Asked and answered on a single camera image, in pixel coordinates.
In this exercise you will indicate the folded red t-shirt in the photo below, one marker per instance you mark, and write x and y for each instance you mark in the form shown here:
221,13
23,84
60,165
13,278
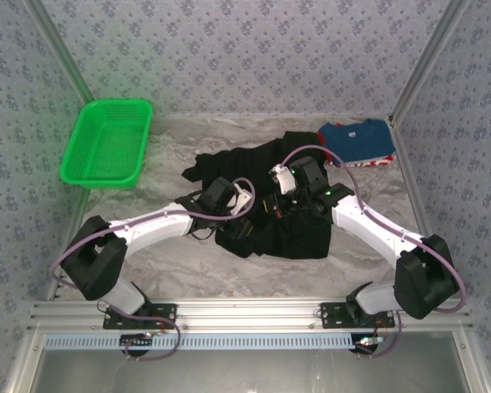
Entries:
386,160

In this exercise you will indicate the long aluminium mounting rail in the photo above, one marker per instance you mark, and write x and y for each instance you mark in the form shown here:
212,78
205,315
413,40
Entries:
245,313

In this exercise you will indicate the folded blue t-shirt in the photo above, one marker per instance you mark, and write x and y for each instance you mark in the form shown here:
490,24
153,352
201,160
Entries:
364,139

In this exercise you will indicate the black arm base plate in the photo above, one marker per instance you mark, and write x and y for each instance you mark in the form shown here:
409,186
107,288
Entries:
163,315
331,315

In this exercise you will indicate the black printed t-shirt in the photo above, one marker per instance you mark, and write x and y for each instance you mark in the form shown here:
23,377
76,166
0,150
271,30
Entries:
286,241

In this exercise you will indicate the grey metal lower panel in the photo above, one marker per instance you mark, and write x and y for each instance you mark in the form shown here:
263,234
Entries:
245,372

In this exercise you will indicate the small black circuit board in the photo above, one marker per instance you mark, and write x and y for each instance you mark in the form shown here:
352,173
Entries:
137,340
368,341

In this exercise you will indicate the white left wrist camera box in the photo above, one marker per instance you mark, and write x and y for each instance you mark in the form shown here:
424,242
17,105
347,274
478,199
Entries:
242,200

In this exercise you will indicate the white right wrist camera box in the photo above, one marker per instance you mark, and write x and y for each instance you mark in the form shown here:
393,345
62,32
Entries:
285,182

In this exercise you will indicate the aluminium frame post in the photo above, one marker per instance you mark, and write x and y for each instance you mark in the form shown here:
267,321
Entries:
68,61
429,61

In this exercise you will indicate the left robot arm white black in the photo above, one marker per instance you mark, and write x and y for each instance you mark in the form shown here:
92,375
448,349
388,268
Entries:
155,223

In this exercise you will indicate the green plastic basket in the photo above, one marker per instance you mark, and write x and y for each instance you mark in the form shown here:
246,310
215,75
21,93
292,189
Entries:
106,147

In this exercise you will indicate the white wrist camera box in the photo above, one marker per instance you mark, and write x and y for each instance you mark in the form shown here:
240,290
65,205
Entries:
285,182
242,200

